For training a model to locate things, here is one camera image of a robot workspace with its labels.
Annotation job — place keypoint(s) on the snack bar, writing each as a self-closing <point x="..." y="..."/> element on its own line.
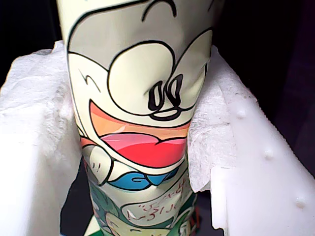
<point x="137" y="98"/>

